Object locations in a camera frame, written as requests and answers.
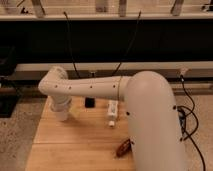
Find blue connector box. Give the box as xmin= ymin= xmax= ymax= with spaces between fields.
xmin=178 ymin=112 xmax=186 ymax=128

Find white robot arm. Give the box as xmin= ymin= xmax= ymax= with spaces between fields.
xmin=38 ymin=66 xmax=187 ymax=171

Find hanging black cable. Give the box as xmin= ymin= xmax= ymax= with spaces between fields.
xmin=62 ymin=11 xmax=82 ymax=80
xmin=109 ymin=10 xmax=142 ymax=78

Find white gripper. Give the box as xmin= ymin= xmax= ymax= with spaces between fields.
xmin=50 ymin=95 xmax=80 ymax=118

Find white ceramic cup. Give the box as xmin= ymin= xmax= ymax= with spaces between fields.
xmin=51 ymin=107 xmax=69 ymax=121

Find black smartphone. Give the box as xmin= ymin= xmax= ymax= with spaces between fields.
xmin=85 ymin=97 xmax=95 ymax=108

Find right hanging black cable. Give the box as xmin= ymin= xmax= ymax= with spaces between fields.
xmin=109 ymin=10 xmax=142 ymax=78

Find black cable on floor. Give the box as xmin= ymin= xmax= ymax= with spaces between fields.
xmin=176 ymin=74 xmax=208 ymax=171

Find wall power outlet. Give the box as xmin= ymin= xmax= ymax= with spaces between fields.
xmin=89 ymin=70 xmax=97 ymax=78

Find left hanging black cable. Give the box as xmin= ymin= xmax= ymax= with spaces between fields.
xmin=62 ymin=11 xmax=82 ymax=80

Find brown oblong object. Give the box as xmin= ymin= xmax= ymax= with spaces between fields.
xmin=116 ymin=139 xmax=131 ymax=157

